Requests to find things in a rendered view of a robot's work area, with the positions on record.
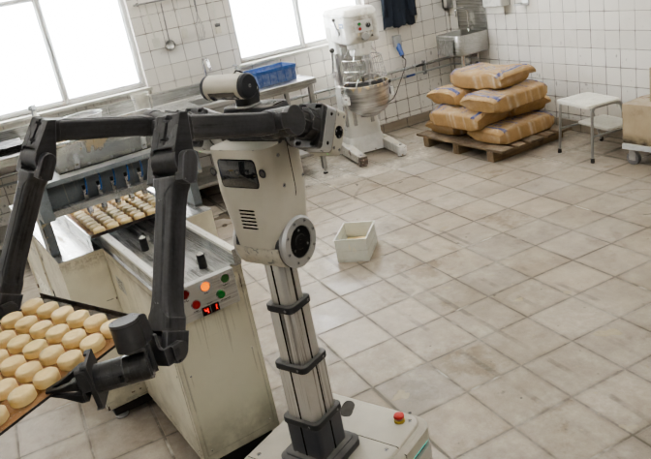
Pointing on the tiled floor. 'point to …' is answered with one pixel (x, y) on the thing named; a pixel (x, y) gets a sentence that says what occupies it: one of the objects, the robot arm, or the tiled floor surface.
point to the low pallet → (490, 143)
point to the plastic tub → (356, 241)
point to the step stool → (592, 115)
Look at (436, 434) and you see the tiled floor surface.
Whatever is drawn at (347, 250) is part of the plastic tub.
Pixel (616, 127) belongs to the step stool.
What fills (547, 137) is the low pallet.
